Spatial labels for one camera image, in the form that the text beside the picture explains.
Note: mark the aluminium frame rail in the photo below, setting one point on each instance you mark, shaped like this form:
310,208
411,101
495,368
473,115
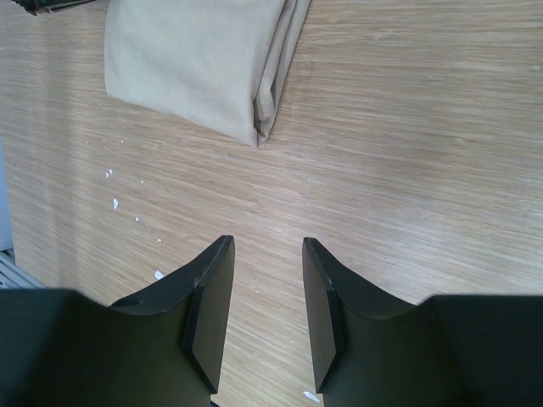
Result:
11,276

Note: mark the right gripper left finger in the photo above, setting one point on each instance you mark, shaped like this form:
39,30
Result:
160,346

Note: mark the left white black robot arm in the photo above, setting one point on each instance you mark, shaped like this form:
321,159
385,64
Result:
36,7

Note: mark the beige t shirt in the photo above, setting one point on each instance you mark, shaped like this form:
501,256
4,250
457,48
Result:
218,64

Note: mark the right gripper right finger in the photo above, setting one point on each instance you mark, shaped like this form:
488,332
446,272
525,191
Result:
370,348

